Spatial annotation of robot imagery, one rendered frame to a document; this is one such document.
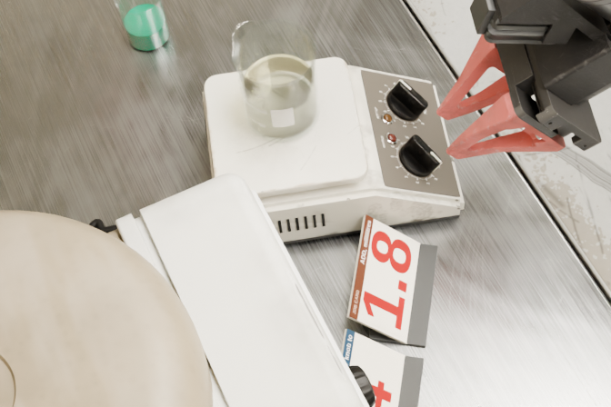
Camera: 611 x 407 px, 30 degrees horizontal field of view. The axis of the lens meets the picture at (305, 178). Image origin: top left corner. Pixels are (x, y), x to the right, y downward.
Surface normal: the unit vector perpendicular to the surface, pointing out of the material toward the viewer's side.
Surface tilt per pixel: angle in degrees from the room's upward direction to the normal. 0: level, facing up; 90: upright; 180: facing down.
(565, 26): 90
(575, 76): 90
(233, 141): 0
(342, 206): 90
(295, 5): 0
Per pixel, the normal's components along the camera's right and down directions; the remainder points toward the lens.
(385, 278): 0.59, -0.33
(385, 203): 0.14, 0.84
